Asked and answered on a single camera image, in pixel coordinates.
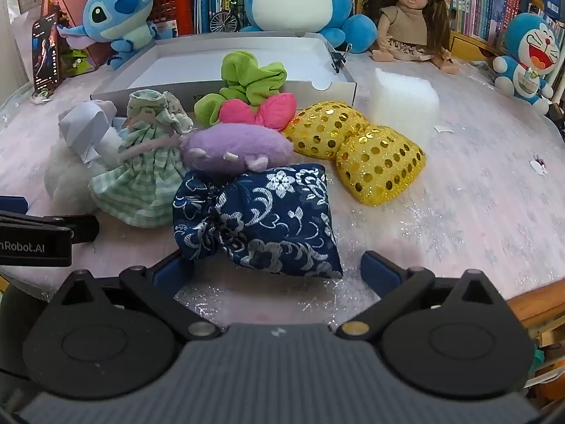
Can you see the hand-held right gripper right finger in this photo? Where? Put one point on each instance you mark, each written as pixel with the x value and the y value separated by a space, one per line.
pixel 378 270

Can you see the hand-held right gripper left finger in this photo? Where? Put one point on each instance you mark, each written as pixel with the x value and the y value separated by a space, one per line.
pixel 172 271

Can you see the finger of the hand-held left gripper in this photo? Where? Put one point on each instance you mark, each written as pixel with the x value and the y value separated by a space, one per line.
pixel 13 204
pixel 79 228

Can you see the white fluffy plush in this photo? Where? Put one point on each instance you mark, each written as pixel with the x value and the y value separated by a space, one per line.
pixel 66 176

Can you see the green floral cloth doll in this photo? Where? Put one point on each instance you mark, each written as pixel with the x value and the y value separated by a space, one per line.
pixel 137 176

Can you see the white cloth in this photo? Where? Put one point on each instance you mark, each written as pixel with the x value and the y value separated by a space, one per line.
pixel 81 128

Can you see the yellow sequin bow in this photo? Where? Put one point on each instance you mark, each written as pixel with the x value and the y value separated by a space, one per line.
pixel 379 163

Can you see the navy floral pouch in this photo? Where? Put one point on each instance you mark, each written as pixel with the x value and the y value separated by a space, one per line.
pixel 273 216

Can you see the purple plush mouse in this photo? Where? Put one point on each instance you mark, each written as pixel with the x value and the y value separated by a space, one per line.
pixel 234 143

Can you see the pink fabric bow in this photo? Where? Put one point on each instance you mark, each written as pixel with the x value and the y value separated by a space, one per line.
pixel 273 108

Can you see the white cardboard box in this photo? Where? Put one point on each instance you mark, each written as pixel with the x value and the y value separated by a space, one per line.
pixel 185 66

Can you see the green scrunchie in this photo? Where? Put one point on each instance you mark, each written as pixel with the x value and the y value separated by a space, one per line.
pixel 242 73

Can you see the white paper scrap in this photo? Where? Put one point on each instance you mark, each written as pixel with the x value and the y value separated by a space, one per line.
pixel 442 129

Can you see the black binder clip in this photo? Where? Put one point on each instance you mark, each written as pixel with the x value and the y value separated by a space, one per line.
pixel 337 59

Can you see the blue alien plush toy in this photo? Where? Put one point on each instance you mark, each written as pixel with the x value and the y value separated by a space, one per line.
pixel 114 13

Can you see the yellow wooden box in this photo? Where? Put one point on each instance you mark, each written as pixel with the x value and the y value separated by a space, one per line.
pixel 472 46

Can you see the red plastic crate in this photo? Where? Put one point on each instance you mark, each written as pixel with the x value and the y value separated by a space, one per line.
pixel 174 4

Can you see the miniature bicycle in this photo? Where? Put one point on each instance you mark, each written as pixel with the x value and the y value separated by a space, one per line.
pixel 223 22

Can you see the brown-haired baby doll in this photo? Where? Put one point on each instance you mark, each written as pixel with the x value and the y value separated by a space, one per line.
pixel 408 17

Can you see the blue robot cat plush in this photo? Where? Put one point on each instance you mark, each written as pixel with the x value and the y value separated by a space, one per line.
pixel 529 48

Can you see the round blue mouse plush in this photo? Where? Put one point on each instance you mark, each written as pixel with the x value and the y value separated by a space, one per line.
pixel 287 0

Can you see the row of upright books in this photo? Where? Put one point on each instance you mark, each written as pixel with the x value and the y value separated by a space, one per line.
pixel 481 0

